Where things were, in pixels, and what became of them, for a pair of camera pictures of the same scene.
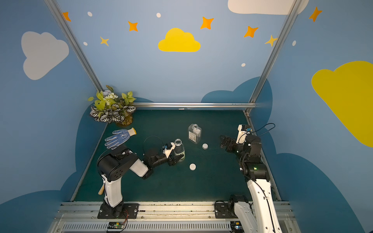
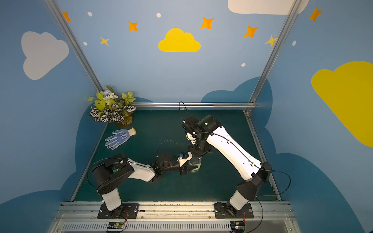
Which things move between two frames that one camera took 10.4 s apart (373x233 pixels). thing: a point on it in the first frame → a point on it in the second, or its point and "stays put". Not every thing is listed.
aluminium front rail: x=82 y=217 stays put
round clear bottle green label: x=179 y=149 → x=195 y=161
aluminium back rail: x=194 y=105 stays put
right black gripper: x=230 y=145 → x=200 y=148
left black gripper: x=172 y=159 → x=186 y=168
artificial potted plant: x=108 y=107 stays put
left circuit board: x=115 y=225 stays put
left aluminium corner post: x=75 y=44 stays put
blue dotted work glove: x=120 y=137 stays put
